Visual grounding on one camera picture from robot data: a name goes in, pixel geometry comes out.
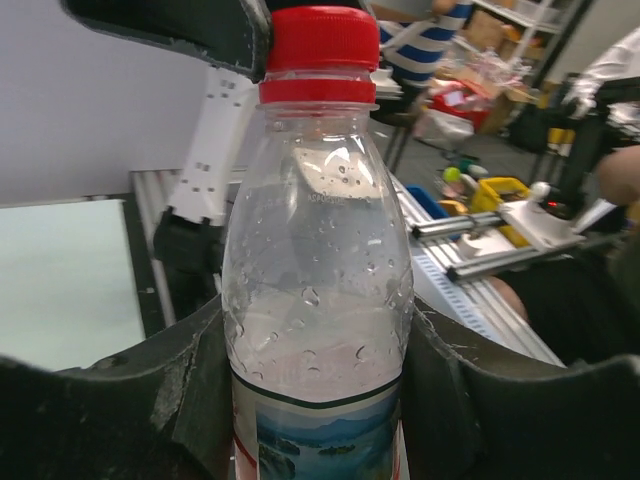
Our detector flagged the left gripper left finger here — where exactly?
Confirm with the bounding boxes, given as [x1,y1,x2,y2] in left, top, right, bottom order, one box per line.
[1,298,233,479]

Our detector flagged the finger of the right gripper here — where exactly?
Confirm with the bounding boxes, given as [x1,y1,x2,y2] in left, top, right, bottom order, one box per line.
[60,0,272,83]

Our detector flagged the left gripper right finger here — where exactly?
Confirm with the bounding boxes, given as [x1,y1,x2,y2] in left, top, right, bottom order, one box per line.
[401,300,639,479]

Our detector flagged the red bottle cap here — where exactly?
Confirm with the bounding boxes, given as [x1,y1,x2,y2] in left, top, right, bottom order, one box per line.
[266,6,379,72]

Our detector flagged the red cap water bottle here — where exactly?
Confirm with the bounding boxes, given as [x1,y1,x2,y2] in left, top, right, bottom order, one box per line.
[220,5,416,480]

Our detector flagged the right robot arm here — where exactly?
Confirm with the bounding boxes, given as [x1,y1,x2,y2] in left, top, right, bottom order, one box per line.
[61,1,272,326]

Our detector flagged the seated person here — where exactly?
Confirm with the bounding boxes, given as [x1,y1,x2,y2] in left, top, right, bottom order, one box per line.
[487,144,640,369]

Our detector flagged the striped shirt person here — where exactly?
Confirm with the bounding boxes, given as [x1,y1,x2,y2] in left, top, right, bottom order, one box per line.
[376,1,473,91]

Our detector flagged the yellow plastic bin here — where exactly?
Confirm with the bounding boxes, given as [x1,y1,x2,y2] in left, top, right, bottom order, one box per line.
[470,177,529,248]

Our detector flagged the red box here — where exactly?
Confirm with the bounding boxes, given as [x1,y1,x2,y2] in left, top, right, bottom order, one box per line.
[431,90,490,133]

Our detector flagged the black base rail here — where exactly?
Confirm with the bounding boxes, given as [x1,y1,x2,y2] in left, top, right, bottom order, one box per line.
[118,193,166,338]

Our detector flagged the white cable duct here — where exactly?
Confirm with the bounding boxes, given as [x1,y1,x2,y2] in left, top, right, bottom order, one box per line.
[412,250,501,343]

